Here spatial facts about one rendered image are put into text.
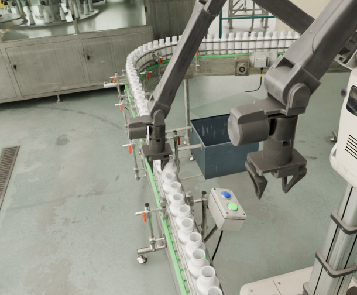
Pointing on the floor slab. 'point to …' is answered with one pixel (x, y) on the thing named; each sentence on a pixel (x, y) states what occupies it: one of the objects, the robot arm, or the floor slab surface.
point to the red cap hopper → (245, 14)
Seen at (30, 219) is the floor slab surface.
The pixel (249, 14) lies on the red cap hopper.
